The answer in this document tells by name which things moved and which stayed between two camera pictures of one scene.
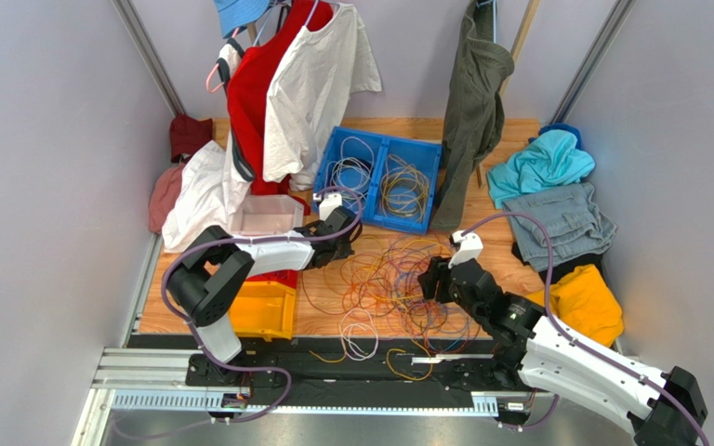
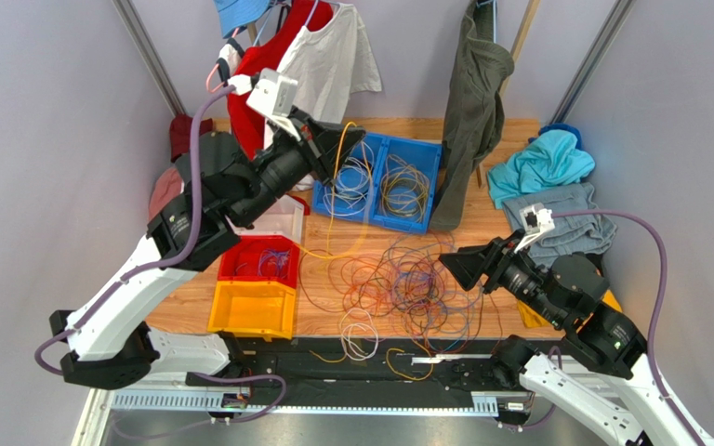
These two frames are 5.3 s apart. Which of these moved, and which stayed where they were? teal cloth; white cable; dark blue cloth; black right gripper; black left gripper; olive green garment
Moved: black right gripper; black left gripper
Stayed: dark blue cloth; white cable; teal cloth; olive green garment
